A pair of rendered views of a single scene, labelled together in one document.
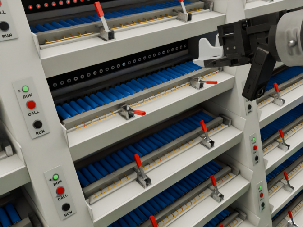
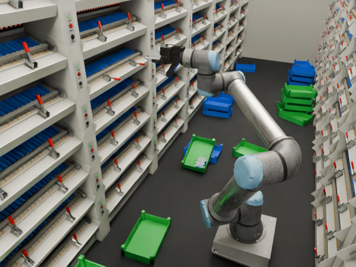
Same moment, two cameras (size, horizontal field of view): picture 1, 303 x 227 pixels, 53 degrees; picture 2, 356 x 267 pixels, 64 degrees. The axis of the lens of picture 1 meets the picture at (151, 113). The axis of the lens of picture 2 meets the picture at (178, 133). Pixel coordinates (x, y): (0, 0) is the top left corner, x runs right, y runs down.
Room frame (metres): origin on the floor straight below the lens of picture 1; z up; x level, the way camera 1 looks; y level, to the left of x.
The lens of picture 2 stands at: (-0.62, 0.53, 1.50)
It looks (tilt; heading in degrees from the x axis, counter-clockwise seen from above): 32 degrees down; 326
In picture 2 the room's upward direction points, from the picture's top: 1 degrees clockwise
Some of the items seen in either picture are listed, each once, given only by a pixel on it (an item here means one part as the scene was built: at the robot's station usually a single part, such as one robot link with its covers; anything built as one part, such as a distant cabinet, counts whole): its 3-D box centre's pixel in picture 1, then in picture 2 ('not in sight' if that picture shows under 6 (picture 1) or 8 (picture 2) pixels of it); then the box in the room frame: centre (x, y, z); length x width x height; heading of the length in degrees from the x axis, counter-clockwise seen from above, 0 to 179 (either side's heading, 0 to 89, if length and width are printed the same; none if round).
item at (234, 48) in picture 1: (255, 41); (172, 55); (0.57, -0.22, 1.09); 0.12 x 0.08 x 0.09; 35
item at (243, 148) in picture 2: not in sight; (252, 152); (0.74, -1.18, 0.04); 0.30 x 0.20 x 0.08; 20
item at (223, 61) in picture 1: (223, 60); (160, 60); (0.60, -0.17, 1.06); 0.09 x 0.05 x 0.02; 42
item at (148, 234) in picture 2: not in sight; (147, 236); (0.45, 0.03, 0.04); 0.30 x 0.20 x 0.08; 128
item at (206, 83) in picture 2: not in sight; (208, 82); (0.42, -0.33, 0.97); 0.12 x 0.09 x 0.12; 72
